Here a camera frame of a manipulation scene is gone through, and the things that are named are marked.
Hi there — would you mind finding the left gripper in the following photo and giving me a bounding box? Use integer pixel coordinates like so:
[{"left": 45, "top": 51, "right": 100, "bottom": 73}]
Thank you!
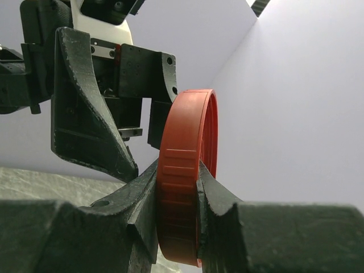
[{"left": 20, "top": 1, "right": 178, "bottom": 182}]

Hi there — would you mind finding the red round lid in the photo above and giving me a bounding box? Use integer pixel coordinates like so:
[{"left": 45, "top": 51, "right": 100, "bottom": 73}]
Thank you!
[{"left": 156, "top": 89, "right": 218, "bottom": 267}]

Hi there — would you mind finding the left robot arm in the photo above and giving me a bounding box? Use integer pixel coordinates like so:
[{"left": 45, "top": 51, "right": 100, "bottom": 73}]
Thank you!
[{"left": 1, "top": 1, "right": 177, "bottom": 182}]

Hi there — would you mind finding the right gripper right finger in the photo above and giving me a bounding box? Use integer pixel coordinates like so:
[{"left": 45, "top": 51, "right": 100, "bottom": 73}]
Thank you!
[{"left": 197, "top": 164, "right": 363, "bottom": 272}]

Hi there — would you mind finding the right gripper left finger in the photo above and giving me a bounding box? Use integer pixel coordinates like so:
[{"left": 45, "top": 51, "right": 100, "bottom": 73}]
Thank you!
[{"left": 1, "top": 162, "right": 158, "bottom": 272}]

